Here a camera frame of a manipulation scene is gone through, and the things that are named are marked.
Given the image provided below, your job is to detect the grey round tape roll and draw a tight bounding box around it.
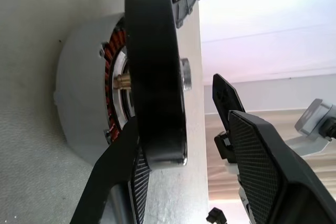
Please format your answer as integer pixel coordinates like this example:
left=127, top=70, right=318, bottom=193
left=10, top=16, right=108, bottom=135
left=54, top=13, right=138, bottom=168

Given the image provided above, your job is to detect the black spoked rotor with shaft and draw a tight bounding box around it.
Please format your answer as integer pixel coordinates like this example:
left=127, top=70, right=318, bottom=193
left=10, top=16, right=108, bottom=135
left=112, top=0, right=193, bottom=170

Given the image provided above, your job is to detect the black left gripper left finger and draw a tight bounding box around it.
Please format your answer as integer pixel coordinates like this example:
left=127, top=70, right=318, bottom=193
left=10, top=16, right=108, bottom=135
left=69, top=118, right=153, bottom=224

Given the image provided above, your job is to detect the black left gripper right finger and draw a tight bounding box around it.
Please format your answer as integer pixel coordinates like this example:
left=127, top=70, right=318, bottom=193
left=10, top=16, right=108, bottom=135
left=228, top=110, right=336, bottom=224

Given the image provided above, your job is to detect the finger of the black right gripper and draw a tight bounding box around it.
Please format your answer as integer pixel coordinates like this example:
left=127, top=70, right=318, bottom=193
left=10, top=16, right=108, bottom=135
left=212, top=73, right=247, bottom=131

